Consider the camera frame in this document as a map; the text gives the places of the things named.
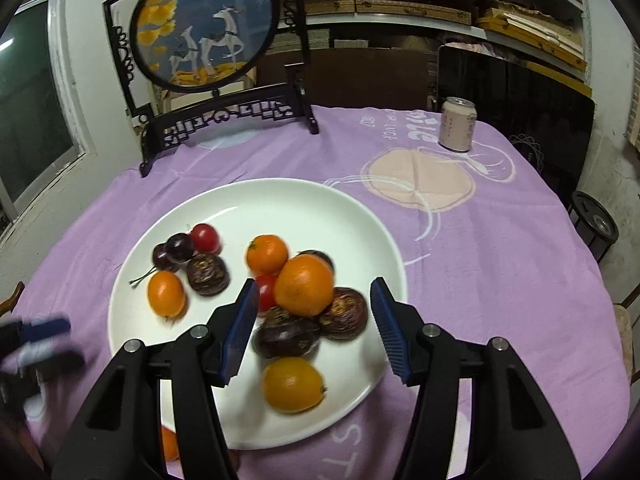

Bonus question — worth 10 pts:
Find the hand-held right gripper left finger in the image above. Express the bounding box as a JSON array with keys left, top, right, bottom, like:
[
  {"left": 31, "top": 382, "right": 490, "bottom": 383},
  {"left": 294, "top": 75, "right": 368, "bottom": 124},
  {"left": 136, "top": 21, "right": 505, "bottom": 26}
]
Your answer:
[{"left": 52, "top": 279, "right": 261, "bottom": 480}]

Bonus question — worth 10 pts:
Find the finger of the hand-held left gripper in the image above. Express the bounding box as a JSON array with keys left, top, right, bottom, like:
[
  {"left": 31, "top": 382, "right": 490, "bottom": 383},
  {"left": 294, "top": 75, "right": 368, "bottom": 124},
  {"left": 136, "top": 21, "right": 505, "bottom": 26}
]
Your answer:
[
  {"left": 0, "top": 342, "right": 86, "bottom": 381},
  {"left": 0, "top": 316, "right": 71, "bottom": 348}
]

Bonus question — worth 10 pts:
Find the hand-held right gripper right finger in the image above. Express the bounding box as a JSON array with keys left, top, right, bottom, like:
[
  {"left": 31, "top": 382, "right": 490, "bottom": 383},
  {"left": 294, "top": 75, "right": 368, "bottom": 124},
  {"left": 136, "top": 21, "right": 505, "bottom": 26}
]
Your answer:
[{"left": 369, "top": 276, "right": 583, "bottom": 480}]

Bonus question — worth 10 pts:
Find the dark purple passion fruit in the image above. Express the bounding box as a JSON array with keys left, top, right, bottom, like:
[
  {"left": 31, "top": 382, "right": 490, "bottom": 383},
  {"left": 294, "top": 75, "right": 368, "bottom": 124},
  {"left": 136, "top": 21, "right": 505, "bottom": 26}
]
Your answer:
[
  {"left": 297, "top": 250, "right": 335, "bottom": 273},
  {"left": 320, "top": 287, "right": 370, "bottom": 341},
  {"left": 186, "top": 253, "right": 231, "bottom": 295},
  {"left": 251, "top": 307, "right": 321, "bottom": 359}
]

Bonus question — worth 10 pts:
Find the red cherry tomato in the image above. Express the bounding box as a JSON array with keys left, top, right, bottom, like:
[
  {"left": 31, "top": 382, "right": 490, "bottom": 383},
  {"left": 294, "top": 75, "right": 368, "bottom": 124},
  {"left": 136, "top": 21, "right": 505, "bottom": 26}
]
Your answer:
[
  {"left": 255, "top": 274, "right": 278, "bottom": 311},
  {"left": 189, "top": 223, "right": 222, "bottom": 254}
]

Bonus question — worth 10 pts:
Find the large orange mandarin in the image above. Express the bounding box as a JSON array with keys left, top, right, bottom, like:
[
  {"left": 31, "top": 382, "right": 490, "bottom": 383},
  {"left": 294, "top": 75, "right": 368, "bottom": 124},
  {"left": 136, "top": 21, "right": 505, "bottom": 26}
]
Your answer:
[{"left": 273, "top": 255, "right": 335, "bottom": 317}]

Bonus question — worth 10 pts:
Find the dark red cherry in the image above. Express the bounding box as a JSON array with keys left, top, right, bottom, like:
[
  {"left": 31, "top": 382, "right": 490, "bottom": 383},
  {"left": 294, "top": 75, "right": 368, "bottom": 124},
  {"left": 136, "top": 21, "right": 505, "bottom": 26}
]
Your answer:
[
  {"left": 129, "top": 243, "right": 173, "bottom": 288},
  {"left": 166, "top": 233, "right": 195, "bottom": 263}
]

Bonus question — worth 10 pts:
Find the white plate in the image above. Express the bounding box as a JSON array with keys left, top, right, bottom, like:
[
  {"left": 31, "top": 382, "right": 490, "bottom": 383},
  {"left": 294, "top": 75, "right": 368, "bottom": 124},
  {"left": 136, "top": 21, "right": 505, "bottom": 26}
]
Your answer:
[{"left": 107, "top": 178, "right": 408, "bottom": 450}]

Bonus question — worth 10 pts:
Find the carved wooden chair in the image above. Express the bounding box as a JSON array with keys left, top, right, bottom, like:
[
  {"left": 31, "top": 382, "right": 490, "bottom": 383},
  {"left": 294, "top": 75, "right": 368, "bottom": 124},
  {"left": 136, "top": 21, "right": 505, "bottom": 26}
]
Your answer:
[{"left": 0, "top": 282, "right": 26, "bottom": 317}]

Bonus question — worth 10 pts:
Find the purple printed tablecloth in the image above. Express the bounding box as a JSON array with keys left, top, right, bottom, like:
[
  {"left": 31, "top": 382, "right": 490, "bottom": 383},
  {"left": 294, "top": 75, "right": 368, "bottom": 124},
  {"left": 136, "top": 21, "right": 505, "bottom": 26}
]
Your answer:
[{"left": 12, "top": 105, "right": 633, "bottom": 480}]

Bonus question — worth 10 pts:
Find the pale drink can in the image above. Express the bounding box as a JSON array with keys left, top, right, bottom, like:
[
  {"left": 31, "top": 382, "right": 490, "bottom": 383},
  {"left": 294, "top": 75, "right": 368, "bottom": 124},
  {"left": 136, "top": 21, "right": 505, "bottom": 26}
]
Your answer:
[{"left": 439, "top": 97, "right": 477, "bottom": 153}]

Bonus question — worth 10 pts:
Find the window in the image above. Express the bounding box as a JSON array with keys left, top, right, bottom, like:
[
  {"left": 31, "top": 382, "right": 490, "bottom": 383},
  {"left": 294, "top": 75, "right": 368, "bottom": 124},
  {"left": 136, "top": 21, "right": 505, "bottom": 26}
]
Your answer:
[{"left": 0, "top": 0, "right": 96, "bottom": 221}]

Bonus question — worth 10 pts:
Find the black round stool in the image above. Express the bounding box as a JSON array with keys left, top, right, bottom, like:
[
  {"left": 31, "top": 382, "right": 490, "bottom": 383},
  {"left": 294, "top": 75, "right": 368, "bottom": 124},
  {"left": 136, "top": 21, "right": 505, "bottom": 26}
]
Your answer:
[{"left": 567, "top": 191, "right": 620, "bottom": 263}]

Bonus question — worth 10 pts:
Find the round deer screen on stand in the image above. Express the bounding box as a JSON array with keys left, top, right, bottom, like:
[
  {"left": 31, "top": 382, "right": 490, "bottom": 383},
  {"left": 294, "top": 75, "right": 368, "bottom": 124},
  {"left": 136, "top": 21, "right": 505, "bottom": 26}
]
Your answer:
[{"left": 102, "top": 0, "right": 321, "bottom": 178}]

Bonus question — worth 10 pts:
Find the checked woven wall hanging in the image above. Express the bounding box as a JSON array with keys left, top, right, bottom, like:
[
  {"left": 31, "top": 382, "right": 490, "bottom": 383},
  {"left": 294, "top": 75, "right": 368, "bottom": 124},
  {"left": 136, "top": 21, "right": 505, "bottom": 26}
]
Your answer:
[{"left": 625, "top": 60, "right": 640, "bottom": 151}]

